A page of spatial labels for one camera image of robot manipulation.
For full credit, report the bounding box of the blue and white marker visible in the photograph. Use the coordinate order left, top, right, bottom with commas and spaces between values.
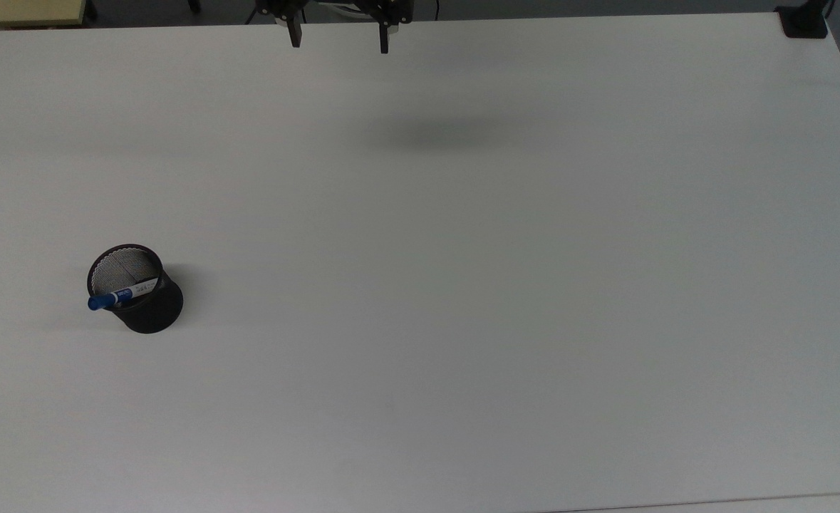
88, 279, 158, 311

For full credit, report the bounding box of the black mesh pen cup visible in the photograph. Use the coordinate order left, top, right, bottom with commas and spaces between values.
86, 244, 185, 334

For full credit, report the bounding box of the white adjacent table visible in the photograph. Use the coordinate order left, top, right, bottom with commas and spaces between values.
555, 494, 840, 513

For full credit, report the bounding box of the beige side table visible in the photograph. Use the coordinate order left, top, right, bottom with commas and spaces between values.
0, 0, 87, 29

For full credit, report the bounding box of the black table clamp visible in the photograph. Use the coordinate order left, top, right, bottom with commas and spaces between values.
774, 0, 835, 39

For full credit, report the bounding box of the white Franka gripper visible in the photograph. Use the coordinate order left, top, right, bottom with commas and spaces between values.
256, 0, 415, 55

